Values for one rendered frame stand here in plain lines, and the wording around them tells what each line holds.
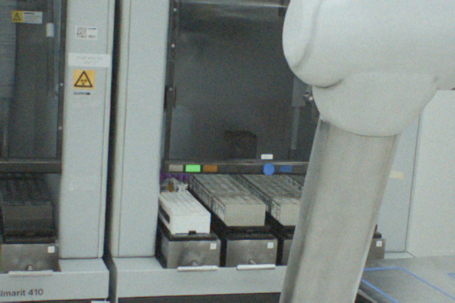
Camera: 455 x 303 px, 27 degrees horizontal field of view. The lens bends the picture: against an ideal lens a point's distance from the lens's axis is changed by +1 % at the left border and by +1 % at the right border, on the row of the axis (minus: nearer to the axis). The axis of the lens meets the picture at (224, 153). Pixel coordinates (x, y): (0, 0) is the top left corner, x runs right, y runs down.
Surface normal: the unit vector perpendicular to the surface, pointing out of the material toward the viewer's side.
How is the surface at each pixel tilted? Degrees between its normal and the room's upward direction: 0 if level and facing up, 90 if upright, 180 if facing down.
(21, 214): 90
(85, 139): 90
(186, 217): 90
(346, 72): 130
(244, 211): 90
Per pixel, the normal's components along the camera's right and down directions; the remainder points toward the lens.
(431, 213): 0.28, 0.21
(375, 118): 0.00, 0.64
